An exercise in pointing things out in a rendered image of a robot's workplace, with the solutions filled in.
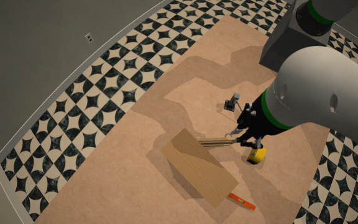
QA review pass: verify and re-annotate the grey post with hook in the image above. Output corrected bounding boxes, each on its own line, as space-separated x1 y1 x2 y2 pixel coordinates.
224 93 242 112

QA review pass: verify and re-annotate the yellow tape measure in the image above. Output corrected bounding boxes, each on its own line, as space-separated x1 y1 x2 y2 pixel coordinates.
247 147 266 165

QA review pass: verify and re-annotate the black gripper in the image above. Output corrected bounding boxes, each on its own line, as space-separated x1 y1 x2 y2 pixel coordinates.
231 103 267 149

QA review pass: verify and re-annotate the orange spirit level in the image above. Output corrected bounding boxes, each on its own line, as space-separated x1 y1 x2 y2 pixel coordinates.
228 193 256 210

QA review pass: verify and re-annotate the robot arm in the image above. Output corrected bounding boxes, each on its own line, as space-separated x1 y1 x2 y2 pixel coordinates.
250 0 358 143

